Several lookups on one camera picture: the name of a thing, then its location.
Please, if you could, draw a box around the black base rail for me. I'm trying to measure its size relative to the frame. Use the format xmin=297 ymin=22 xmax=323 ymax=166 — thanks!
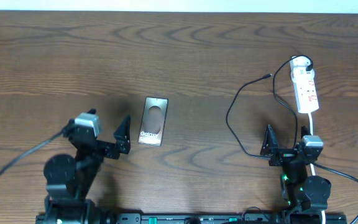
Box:
xmin=35 ymin=212 xmax=347 ymax=224

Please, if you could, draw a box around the black left camera cable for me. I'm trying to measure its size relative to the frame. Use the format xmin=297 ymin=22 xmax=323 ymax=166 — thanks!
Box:
xmin=0 ymin=123 xmax=75 ymax=224

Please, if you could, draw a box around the black USB charger cable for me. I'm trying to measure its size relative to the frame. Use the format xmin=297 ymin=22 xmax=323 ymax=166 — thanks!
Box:
xmin=225 ymin=54 xmax=314 ymax=160

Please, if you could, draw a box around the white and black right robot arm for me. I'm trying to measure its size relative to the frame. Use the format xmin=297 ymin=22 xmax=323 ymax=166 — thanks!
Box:
xmin=260 ymin=125 xmax=331 ymax=223

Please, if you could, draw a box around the white power strip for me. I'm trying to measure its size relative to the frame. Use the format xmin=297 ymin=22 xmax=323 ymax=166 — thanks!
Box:
xmin=290 ymin=56 xmax=319 ymax=114

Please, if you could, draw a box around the black camera cable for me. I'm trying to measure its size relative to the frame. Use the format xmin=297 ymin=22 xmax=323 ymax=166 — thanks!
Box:
xmin=310 ymin=161 xmax=358 ymax=224
xmin=0 ymin=123 xmax=75 ymax=224

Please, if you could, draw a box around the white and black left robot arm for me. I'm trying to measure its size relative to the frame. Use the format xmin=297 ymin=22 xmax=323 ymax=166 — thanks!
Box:
xmin=35 ymin=109 xmax=131 ymax=224

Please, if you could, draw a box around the bronze Galaxy smartphone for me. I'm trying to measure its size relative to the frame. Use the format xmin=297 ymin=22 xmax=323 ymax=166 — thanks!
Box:
xmin=138 ymin=97 xmax=168 ymax=146

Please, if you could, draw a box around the black right camera cable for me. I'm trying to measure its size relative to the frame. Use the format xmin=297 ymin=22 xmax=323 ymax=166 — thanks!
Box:
xmin=310 ymin=161 xmax=358 ymax=224

